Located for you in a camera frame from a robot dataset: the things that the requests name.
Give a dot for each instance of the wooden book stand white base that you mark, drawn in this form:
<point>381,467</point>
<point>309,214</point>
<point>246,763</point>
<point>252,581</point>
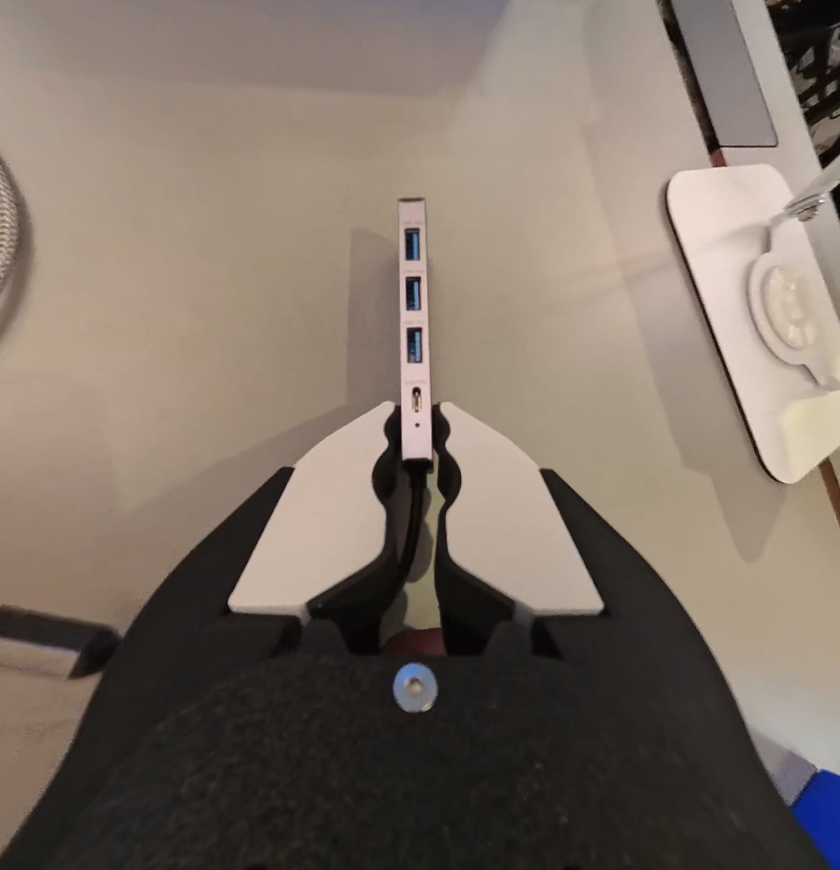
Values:
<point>719,272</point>

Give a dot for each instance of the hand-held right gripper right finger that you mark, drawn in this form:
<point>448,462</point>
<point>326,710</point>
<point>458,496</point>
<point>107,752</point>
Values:
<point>522,530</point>

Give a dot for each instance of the blue plastic bin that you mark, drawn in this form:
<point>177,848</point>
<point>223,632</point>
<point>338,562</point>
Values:
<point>831,822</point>

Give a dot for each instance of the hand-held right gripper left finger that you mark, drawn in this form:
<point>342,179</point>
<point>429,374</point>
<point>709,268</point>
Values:
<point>304,530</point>

